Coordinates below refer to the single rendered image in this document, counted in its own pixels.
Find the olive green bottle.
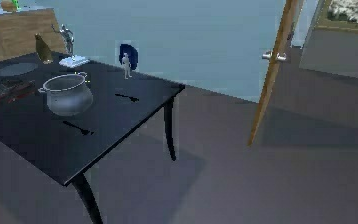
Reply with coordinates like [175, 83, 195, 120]
[34, 32, 54, 65]

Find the black table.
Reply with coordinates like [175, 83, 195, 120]
[0, 50, 187, 224]

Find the black spoon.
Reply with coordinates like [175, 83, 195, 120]
[114, 92, 140, 103]
[62, 120, 95, 137]

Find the white figurine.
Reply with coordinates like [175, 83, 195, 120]
[121, 52, 133, 81]

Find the blue round object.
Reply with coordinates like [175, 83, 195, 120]
[118, 43, 139, 72]

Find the wooden room door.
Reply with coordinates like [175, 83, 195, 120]
[246, 0, 300, 147]

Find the grey metal pot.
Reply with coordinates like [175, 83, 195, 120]
[37, 71, 95, 117]

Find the dark red knife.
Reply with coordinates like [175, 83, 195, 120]
[0, 80, 37, 104]

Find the grey plate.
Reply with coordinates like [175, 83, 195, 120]
[0, 62, 39, 78]

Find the wooden cabinet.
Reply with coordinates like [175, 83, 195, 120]
[0, 7, 68, 66]

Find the framed picture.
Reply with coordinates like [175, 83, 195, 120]
[315, 0, 358, 34]

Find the brown bread loaf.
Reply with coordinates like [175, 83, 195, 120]
[0, 0, 17, 13]

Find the silver door handle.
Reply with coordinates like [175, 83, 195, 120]
[261, 50, 288, 63]

